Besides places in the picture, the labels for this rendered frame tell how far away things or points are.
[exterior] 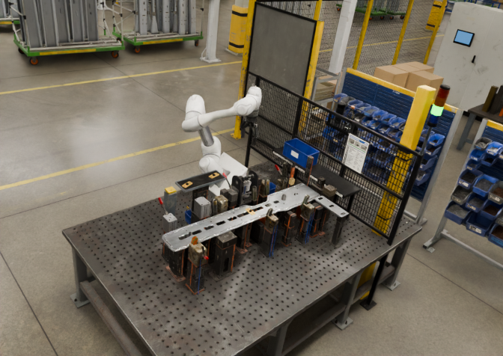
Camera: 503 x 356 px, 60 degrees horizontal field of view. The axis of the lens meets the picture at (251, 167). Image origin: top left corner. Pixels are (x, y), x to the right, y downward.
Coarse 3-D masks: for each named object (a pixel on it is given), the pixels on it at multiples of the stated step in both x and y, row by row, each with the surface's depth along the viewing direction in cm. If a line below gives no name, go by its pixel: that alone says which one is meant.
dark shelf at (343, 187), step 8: (272, 152) 412; (280, 152) 409; (288, 160) 397; (304, 168) 387; (312, 168) 389; (320, 168) 391; (312, 176) 378; (320, 176) 379; (328, 176) 380; (336, 176) 382; (328, 184) 368; (336, 184) 370; (344, 184) 371; (352, 184) 373; (336, 192) 361; (344, 192) 360; (352, 192) 361
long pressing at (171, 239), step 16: (288, 192) 355; (304, 192) 358; (240, 208) 327; (256, 208) 330; (272, 208) 332; (288, 208) 335; (192, 224) 302; (208, 224) 305; (224, 224) 307; (240, 224) 310; (176, 240) 286
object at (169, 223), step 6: (168, 216) 298; (162, 222) 301; (168, 222) 293; (174, 222) 296; (162, 228) 303; (168, 228) 296; (174, 228) 299; (162, 252) 313; (168, 252) 307; (168, 258) 310
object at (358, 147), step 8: (352, 136) 362; (352, 144) 364; (360, 144) 358; (368, 144) 351; (344, 152) 372; (352, 152) 366; (360, 152) 359; (344, 160) 375; (352, 160) 368; (360, 160) 361; (352, 168) 370; (360, 168) 363
